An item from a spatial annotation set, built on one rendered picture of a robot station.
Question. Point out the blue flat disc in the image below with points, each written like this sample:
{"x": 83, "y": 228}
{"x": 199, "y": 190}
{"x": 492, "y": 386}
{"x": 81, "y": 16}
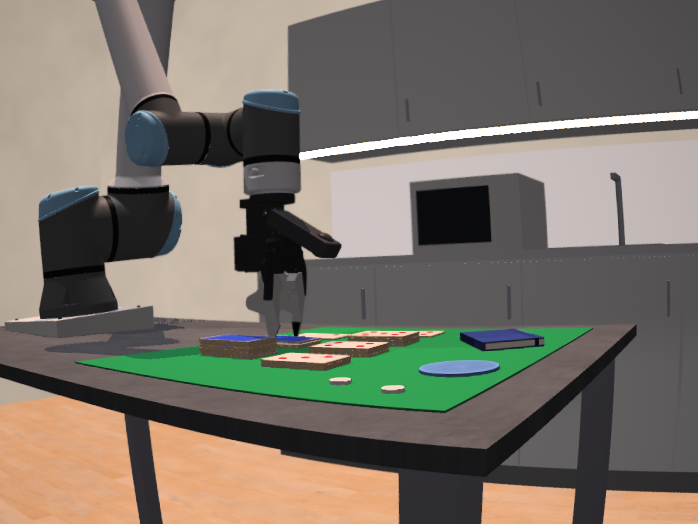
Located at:
{"x": 460, "y": 368}

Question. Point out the green felt table mat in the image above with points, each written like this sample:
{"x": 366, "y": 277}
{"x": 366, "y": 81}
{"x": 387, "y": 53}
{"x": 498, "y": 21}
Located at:
{"x": 398, "y": 366}

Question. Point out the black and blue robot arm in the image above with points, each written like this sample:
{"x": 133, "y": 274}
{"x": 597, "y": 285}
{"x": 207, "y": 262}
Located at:
{"x": 79, "y": 229}

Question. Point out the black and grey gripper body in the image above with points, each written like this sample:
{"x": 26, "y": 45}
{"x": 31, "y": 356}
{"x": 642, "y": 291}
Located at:
{"x": 250, "y": 251}

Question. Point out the small beige flat disc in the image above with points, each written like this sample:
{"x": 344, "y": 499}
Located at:
{"x": 394, "y": 389}

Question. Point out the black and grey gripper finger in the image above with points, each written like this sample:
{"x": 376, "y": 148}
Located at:
{"x": 271, "y": 289}
{"x": 293, "y": 295}

